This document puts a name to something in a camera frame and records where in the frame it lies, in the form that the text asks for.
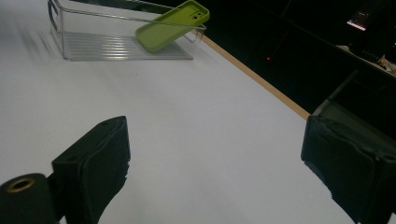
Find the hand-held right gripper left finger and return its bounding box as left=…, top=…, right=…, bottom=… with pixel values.
left=50, top=115, right=132, bottom=224

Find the wooden table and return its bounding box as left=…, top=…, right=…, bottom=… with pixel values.
left=189, top=28, right=312, bottom=121

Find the clear plastic tray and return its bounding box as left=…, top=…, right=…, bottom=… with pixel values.
left=47, top=0, right=207, bottom=63

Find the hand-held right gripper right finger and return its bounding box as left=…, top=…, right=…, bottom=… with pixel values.
left=300, top=98, right=396, bottom=224

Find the green phone case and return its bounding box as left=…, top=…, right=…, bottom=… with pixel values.
left=134, top=0, right=211, bottom=53

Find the white board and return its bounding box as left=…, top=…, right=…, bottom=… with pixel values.
left=0, top=0, right=357, bottom=224

